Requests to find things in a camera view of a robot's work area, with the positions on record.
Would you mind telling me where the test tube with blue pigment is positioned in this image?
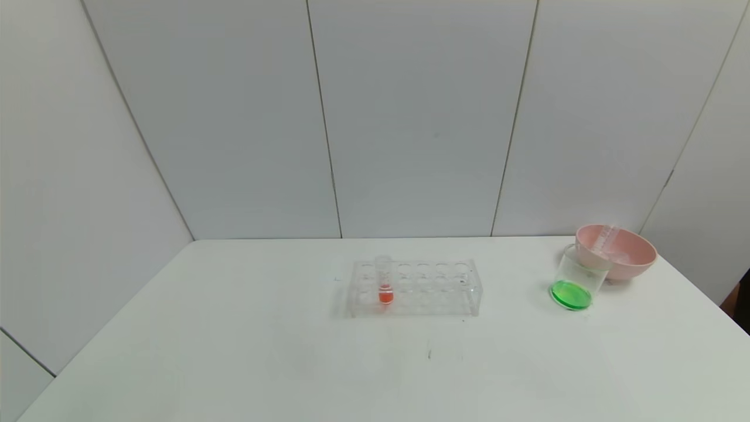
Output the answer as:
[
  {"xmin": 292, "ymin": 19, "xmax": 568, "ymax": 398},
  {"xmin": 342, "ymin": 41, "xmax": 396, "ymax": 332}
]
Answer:
[{"xmin": 591, "ymin": 224, "xmax": 621, "ymax": 257}]

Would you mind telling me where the test tube with red pigment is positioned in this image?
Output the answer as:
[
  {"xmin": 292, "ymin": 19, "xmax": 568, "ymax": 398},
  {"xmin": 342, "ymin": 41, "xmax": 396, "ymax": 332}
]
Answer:
[{"xmin": 375, "ymin": 255, "xmax": 394, "ymax": 304}]

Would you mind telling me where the clear plastic test tube rack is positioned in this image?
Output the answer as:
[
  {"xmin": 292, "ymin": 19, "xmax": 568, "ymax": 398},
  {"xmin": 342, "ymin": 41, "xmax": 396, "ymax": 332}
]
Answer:
[{"xmin": 343, "ymin": 255, "xmax": 484, "ymax": 318}]

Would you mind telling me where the clear glass beaker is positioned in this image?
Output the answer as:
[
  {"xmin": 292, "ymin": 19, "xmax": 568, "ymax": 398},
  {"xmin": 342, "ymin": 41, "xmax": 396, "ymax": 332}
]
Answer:
[{"xmin": 550, "ymin": 245, "xmax": 610, "ymax": 311}]

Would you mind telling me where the pink bowl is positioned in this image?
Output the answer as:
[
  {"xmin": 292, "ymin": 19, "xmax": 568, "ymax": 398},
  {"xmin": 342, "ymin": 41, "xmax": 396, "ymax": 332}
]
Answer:
[{"xmin": 575, "ymin": 224, "xmax": 658, "ymax": 281}]

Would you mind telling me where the dark brown object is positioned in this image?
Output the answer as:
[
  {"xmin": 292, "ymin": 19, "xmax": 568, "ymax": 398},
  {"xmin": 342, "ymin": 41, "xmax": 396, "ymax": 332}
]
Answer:
[{"xmin": 721, "ymin": 268, "xmax": 750, "ymax": 335}]

